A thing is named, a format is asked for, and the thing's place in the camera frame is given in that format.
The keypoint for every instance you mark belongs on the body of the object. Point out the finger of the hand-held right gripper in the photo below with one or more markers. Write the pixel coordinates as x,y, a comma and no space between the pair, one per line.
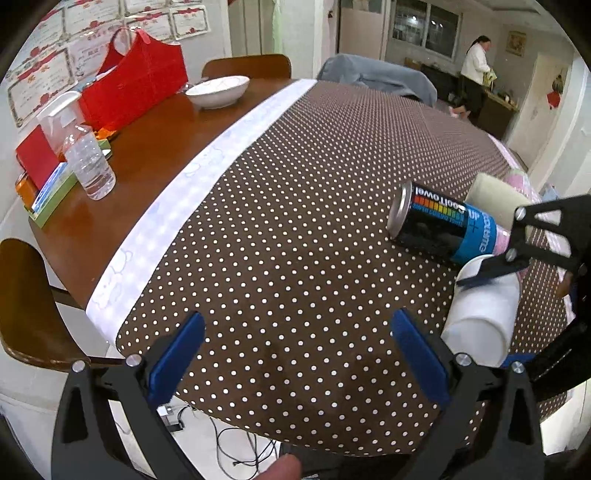
561,355
496,266

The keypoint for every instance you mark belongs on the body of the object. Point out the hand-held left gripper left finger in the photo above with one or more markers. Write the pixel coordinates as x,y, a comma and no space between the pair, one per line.
178,357

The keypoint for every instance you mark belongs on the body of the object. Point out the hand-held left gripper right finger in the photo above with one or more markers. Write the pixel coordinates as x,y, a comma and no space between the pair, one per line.
421,362

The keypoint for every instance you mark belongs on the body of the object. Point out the white cup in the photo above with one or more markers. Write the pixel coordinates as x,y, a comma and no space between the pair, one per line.
485,314

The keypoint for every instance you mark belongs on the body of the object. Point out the person's left hand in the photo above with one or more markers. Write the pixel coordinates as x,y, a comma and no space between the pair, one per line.
284,468

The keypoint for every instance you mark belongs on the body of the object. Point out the white power strip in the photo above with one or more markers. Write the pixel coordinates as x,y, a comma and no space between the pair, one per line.
170,417

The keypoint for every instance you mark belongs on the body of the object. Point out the black and blue can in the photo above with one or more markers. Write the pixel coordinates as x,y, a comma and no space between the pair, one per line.
438,224

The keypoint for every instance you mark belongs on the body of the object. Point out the pink patterned cloth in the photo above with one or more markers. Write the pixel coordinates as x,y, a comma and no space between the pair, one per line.
519,177

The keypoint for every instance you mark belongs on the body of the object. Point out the dark wooden cabinet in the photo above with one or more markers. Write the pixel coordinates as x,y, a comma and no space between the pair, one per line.
496,110

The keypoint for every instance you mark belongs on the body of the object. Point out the wooden chair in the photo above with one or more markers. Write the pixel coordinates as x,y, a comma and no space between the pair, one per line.
27,304
249,64

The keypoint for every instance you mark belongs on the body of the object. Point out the brown polka dot tablecloth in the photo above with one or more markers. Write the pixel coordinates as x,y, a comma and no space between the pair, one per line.
300,221

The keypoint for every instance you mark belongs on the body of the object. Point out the red door decoration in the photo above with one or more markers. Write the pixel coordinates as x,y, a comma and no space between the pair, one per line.
555,92

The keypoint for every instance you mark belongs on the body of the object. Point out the green flat box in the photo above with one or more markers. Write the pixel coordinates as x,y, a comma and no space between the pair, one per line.
53,196

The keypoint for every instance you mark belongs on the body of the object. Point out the clear plastic bottle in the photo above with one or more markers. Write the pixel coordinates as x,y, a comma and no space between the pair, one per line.
92,168

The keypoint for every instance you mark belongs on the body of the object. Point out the grey jacket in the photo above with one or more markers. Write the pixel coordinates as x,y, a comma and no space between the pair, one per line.
383,76

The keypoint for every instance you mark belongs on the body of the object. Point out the orange packet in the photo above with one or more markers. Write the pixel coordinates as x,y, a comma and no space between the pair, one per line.
25,191

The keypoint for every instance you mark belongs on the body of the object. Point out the red box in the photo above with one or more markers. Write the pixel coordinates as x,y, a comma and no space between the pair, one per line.
37,154

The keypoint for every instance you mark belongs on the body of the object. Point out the window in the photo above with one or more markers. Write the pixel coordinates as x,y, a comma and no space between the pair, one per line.
427,25

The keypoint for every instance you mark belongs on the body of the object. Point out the clear plastic lidded container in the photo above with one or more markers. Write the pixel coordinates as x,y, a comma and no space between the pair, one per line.
60,122

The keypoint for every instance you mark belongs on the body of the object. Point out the white bowl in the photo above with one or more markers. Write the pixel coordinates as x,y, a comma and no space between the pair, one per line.
217,90

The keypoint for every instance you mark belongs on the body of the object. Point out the red felt bag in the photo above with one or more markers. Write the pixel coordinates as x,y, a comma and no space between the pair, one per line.
134,87

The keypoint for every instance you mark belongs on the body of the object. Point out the framed wall picture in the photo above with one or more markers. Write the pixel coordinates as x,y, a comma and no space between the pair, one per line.
515,43

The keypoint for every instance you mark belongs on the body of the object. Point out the group of wall certificates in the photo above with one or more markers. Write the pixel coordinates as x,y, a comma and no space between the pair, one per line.
51,69

